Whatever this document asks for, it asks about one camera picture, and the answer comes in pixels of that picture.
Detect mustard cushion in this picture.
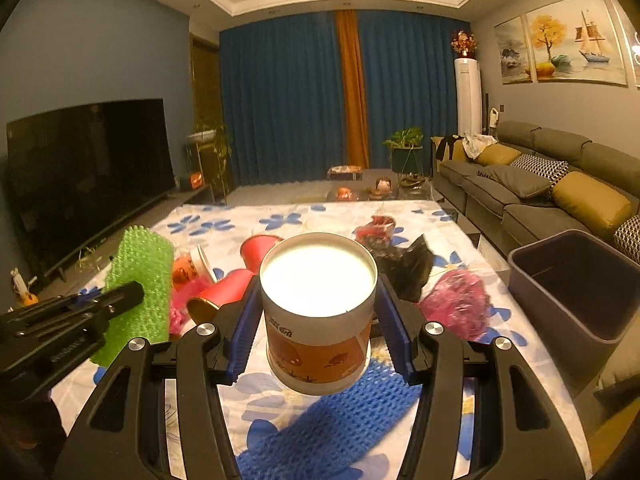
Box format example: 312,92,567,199
475,143,522,166
552,171,634,240

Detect grey tv cabinet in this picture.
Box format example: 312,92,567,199
28,184,215,300

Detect right seascape painting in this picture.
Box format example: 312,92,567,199
618,9,640,87

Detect white cloth on sofa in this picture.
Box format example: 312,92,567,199
462,132,497,159

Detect blue foam fruit net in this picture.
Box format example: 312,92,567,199
236,359,420,479

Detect red paper cup front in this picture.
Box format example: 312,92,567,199
186,269,255,324

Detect red paper cup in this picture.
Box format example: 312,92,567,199
240,234,283,274
186,269,255,324

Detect sailboat tree painting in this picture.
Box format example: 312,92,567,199
525,0,627,87

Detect black flat television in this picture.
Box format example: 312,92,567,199
6,99,175,276

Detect red gold flower decoration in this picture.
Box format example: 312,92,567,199
450,29,477,58

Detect orange centre curtain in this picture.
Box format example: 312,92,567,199
335,10,371,168

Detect red crumpled wrapper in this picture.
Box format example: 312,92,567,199
354,214,396,243

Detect black plastic bag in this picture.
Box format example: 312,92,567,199
360,235,435,304

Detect floral blue white tablecloth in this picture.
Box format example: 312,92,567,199
49,199,594,480

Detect dark coffee table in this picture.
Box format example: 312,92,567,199
326,168,433,202

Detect mustard cushion middle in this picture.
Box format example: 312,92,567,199
552,171,634,240

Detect green potted plant centre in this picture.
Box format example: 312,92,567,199
383,126,424,176

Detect green foam fruit net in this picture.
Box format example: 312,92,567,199
91,226,174,367

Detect mustard cushion far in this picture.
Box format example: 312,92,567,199
475,143,522,166

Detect patterned cushion far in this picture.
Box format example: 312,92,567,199
510,154,570,186

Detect dark grey trash bin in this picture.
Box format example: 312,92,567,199
508,230,639,398

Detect pink plastic bag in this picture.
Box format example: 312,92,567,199
169,278,212,337
418,269,490,341

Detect small landscape painting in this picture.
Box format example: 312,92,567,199
495,16,533,84

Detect grey sectional sofa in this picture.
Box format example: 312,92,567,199
432,122,639,260

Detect patterned cushion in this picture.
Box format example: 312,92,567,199
614,214,640,263
510,154,570,186

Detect box on coffee table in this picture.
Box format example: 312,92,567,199
326,165,362,181

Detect trailing plant on stand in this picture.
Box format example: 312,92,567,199
186,124,234,204

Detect white standing air conditioner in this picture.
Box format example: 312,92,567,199
454,58,482,136

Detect blue curtains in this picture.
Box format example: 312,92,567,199
220,10,471,185

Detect white orange paper canister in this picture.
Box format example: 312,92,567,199
259,232,378,396

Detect white orange paper cup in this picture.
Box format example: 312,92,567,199
171,245,218,290

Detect patterned cushion near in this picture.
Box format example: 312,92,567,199
614,214,640,263

